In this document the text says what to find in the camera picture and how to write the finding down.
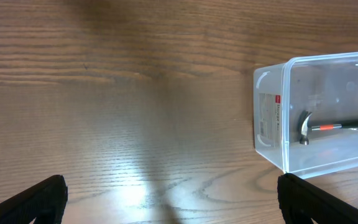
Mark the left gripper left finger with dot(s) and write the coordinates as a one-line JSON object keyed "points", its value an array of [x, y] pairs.
{"points": [[43, 203]]}

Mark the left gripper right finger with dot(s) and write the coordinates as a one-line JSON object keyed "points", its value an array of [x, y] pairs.
{"points": [[302, 202]]}

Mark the small black-handled claw hammer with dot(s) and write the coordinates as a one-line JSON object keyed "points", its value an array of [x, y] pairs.
{"points": [[304, 129]]}

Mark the clear plastic storage container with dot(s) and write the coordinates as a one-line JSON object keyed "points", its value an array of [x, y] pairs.
{"points": [[327, 86]]}

